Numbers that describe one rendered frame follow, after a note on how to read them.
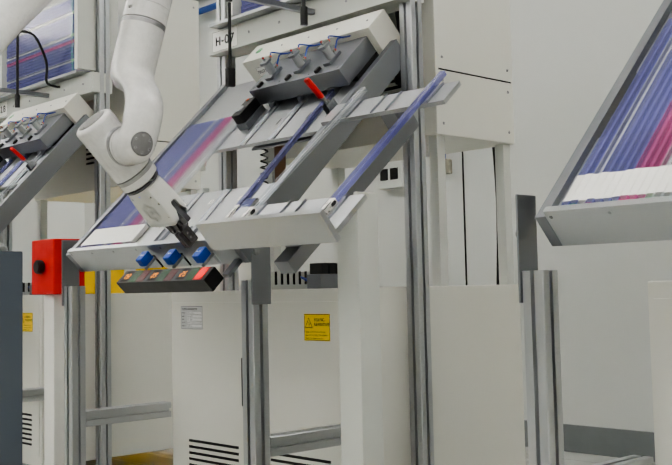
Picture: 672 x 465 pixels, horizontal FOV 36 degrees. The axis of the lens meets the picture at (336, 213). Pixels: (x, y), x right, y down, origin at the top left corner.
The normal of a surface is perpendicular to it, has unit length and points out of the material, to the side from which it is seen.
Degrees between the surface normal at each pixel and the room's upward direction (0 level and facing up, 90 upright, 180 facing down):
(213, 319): 90
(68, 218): 90
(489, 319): 90
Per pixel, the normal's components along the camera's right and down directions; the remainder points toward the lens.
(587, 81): -0.73, -0.04
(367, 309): 0.71, -0.07
